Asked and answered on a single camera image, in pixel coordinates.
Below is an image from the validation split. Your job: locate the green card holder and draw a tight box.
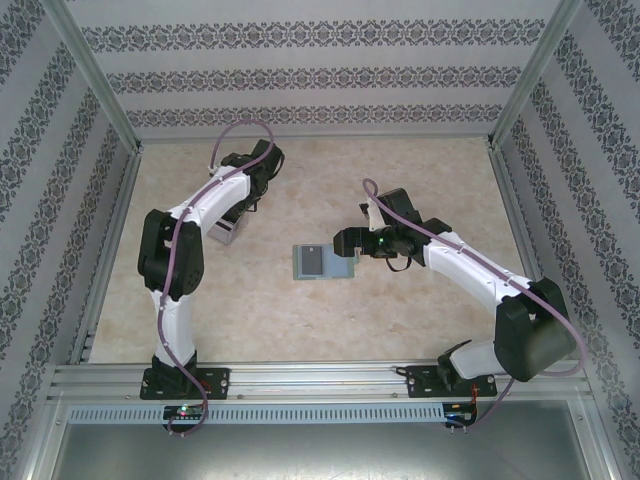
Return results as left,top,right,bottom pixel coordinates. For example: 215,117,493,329
292,243,359,281

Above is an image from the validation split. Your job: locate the aluminium frame post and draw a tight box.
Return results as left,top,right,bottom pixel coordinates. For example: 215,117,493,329
485,0,586,151
47,0,146,154

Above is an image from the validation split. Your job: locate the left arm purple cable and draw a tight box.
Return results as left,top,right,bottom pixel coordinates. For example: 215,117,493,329
158,120,277,439

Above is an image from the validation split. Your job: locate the wide aluminium extrusion beam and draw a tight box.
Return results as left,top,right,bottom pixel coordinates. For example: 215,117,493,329
47,362,596,404

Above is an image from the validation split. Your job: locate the aluminium table edge rail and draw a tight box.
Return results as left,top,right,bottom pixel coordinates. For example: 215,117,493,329
67,149,146,365
487,144,570,362

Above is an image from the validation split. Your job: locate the slotted grey cable duct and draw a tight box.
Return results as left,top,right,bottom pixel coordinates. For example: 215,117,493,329
67,403,447,426

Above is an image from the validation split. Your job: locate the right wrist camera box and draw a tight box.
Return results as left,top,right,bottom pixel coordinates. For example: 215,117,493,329
359,197,385,232

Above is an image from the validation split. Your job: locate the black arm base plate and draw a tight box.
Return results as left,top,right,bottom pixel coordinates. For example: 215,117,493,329
140,367,231,401
405,364,499,400

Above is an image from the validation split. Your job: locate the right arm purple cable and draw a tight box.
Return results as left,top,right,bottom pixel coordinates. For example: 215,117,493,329
362,178,587,436

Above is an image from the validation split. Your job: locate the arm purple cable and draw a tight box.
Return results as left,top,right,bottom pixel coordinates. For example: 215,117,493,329
158,120,277,439
362,178,587,436

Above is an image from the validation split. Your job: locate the dark credit card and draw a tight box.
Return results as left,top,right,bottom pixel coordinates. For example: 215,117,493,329
298,245,324,275

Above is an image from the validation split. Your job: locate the grey metal panel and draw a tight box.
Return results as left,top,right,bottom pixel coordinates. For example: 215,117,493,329
19,394,621,480

